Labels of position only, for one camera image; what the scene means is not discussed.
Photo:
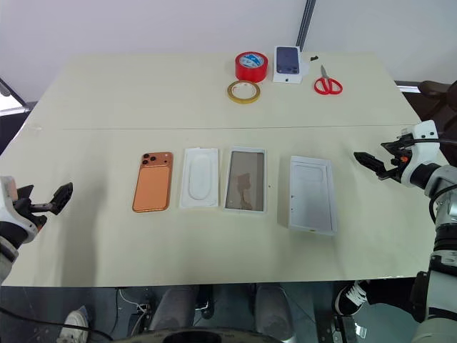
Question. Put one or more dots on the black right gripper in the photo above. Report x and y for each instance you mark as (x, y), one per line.
(396, 168)

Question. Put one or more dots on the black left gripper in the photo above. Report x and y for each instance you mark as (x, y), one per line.
(30, 207)

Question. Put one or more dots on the orange smartphone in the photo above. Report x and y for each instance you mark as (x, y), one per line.
(151, 189)

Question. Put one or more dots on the white plastic phone tray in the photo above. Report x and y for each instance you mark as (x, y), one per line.
(200, 178)

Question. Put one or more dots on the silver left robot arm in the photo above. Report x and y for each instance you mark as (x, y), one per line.
(5, 259)

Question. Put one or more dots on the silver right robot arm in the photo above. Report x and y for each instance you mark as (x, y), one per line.
(444, 175)

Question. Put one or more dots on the white box with blue phone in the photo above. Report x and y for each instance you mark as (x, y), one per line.
(287, 60)

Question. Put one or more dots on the grey metal strip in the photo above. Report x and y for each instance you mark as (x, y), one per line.
(407, 87)

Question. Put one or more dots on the dark chair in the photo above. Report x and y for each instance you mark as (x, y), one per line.
(441, 103)

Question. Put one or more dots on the white shoe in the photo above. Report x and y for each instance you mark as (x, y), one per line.
(73, 325)

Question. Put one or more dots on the yellow tape roll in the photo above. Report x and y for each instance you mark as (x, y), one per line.
(243, 101)

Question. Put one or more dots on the black and white sneaker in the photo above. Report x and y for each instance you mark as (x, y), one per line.
(351, 298)

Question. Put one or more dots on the red tape roll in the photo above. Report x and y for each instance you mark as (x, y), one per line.
(250, 74)

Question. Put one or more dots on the grey fabric leg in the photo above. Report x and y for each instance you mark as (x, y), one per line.
(173, 309)
(273, 311)

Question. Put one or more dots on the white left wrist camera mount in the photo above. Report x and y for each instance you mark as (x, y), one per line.
(16, 219)

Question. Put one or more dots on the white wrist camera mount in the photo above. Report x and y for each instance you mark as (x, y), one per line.
(425, 146)
(16, 219)

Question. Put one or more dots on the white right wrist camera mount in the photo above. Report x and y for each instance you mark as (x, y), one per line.
(425, 146)

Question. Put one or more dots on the grey metal frame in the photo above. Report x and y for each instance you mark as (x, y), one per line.
(14, 107)

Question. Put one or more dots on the grey wall rail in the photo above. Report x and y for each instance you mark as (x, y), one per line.
(306, 21)

